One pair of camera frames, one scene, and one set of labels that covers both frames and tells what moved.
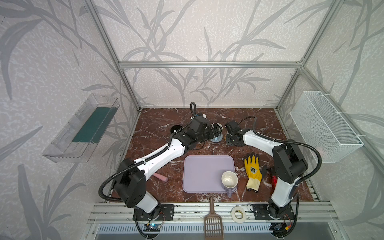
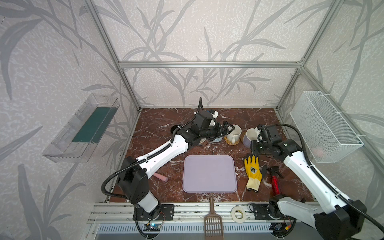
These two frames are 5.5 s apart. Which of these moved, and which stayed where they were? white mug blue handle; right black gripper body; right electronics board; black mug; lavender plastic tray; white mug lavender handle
Moved: right black gripper body; white mug lavender handle
Stayed: black mug; white mug blue handle; right electronics board; lavender plastic tray
